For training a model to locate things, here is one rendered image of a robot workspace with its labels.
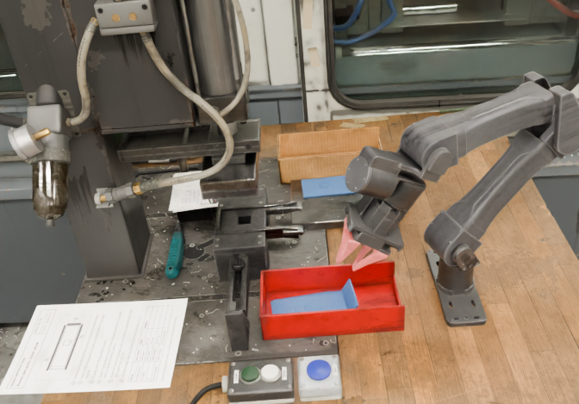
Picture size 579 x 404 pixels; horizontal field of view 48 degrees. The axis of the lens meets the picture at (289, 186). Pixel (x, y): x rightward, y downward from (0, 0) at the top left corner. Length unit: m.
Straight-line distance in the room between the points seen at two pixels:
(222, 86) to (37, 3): 0.32
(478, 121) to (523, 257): 0.40
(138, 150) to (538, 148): 0.69
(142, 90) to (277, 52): 0.75
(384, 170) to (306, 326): 0.33
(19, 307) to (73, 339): 1.30
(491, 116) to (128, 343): 0.74
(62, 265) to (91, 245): 1.03
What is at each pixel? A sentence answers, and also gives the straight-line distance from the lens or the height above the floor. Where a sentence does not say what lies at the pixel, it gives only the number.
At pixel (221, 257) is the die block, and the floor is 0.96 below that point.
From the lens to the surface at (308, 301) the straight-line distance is 1.24.
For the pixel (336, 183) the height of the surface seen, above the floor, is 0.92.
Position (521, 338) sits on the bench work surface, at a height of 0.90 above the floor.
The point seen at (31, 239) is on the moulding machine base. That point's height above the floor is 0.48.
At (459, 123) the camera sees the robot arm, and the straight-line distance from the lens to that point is 1.05.
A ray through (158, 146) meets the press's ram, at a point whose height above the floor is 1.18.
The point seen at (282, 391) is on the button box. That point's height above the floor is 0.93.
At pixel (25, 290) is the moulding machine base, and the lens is 2.51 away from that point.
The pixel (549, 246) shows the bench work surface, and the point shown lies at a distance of 1.41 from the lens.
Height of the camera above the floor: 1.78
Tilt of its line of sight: 34 degrees down
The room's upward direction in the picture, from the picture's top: 6 degrees counter-clockwise
